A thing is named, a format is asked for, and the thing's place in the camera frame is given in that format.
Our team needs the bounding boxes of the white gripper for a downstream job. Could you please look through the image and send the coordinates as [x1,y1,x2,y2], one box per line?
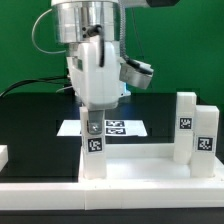
[67,42,120,134]

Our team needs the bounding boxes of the white desk top tray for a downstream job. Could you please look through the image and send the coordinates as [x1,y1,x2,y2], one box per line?
[77,143,224,184]

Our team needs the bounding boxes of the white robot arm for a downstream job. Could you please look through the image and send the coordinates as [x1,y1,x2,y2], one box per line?
[51,0,180,135]

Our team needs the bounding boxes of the fiducial marker sheet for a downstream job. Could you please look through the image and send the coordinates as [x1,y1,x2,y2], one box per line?
[57,120,147,137]

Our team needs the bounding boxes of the white left fence bar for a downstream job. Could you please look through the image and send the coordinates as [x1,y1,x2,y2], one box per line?
[0,145,8,172]

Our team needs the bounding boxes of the white fence bar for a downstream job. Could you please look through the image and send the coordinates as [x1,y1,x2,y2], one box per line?
[0,181,224,211]
[0,145,8,172]

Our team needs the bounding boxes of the white front fence bar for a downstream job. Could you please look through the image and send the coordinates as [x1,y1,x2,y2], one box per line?
[0,181,224,211]

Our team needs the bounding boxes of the black cable bundle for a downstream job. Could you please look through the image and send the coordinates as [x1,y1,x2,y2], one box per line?
[0,75,73,99]

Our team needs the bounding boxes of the grey cable loop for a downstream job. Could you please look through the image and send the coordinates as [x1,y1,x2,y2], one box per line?
[31,8,69,56]

